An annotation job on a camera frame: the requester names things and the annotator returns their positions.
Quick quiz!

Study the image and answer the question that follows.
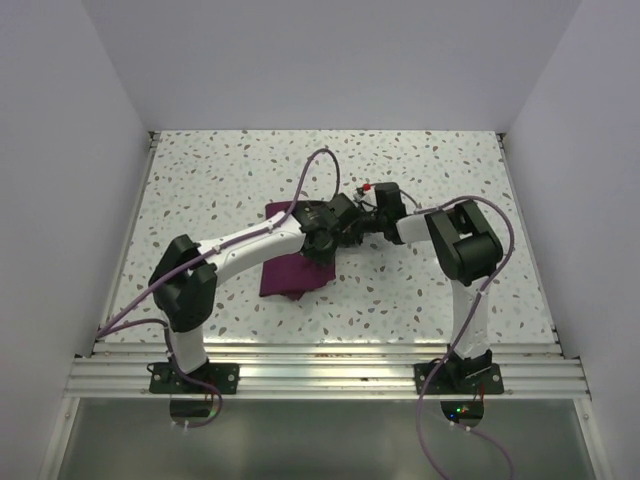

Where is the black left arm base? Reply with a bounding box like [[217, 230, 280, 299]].
[[146, 361, 240, 395]]

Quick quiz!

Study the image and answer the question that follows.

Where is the aluminium rail frame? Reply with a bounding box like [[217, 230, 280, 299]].
[[64, 130, 594, 401]]

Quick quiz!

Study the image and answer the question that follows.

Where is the purple cloth mat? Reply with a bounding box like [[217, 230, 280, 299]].
[[258, 199, 337, 302]]

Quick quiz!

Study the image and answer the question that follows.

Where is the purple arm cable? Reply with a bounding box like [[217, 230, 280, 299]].
[[399, 195, 519, 480], [95, 148, 344, 430]]

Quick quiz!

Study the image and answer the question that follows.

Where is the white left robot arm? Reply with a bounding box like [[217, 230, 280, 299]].
[[149, 194, 360, 393]]

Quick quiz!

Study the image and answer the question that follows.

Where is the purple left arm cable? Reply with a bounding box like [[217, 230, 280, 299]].
[[95, 148, 344, 430]]

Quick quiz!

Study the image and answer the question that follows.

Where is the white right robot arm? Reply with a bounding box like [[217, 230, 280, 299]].
[[345, 182, 503, 394]]

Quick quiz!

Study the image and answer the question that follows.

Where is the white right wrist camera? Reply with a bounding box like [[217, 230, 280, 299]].
[[353, 183, 375, 205]]

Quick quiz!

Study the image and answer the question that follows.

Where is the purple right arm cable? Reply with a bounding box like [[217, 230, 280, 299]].
[[399, 195, 519, 480]]

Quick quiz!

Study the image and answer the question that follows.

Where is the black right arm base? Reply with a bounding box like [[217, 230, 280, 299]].
[[413, 357, 505, 396]]

